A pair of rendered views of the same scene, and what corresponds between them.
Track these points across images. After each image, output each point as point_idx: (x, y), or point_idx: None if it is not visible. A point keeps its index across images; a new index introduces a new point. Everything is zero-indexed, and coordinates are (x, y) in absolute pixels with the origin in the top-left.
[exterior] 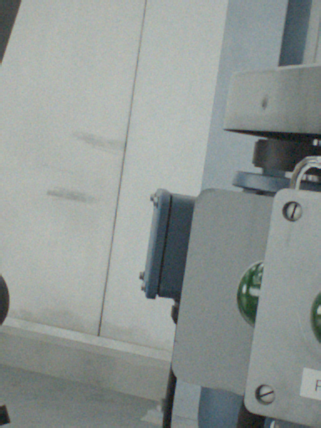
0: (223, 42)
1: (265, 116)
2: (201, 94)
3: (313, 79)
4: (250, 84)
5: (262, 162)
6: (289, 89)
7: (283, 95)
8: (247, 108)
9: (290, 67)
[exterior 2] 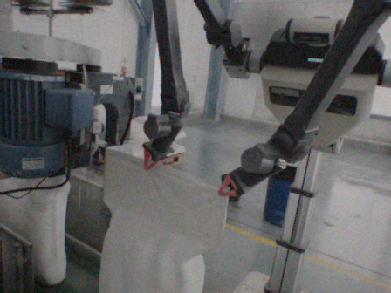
0: None
1: (78, 58)
2: None
3: (86, 50)
4: (74, 47)
5: (58, 71)
6: (83, 51)
7: (82, 52)
8: (74, 55)
9: (82, 44)
